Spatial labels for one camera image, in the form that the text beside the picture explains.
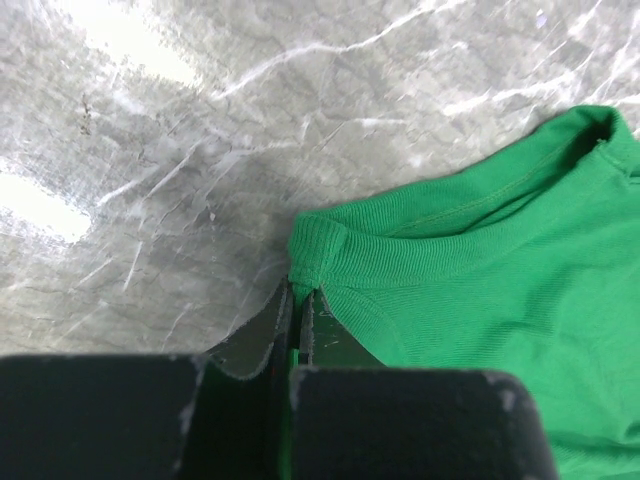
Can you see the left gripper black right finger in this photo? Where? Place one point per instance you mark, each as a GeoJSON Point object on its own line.
{"type": "Point", "coordinates": [354, 418]}

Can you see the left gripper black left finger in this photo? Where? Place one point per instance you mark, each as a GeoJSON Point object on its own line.
{"type": "Point", "coordinates": [189, 415]}

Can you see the green tank top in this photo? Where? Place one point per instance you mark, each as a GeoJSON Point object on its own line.
{"type": "Point", "coordinates": [526, 262]}

